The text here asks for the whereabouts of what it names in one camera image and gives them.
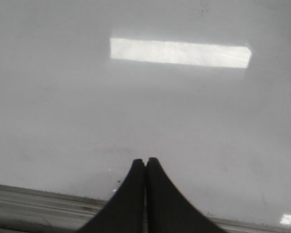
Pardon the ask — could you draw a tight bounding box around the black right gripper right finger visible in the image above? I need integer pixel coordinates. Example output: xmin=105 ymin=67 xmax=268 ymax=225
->
xmin=146 ymin=157 xmax=225 ymax=233

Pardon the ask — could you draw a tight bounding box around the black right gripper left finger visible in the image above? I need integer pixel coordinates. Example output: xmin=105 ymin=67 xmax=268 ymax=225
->
xmin=77 ymin=159 xmax=146 ymax=233

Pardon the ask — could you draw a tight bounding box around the white whiteboard with grey frame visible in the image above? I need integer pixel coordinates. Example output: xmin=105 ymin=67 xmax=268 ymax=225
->
xmin=0 ymin=0 xmax=291 ymax=229

